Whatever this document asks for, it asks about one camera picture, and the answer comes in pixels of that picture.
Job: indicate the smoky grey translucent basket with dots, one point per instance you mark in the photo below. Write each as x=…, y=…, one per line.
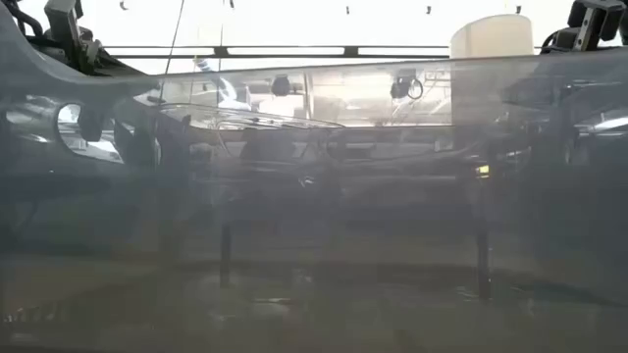
x=314, y=220

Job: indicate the black metal rig frame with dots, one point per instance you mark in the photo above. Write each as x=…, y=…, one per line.
x=221, y=51

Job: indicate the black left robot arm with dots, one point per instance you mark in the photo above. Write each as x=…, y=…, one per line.
x=34, y=35

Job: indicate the white plant pot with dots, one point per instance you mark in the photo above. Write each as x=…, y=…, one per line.
x=490, y=36

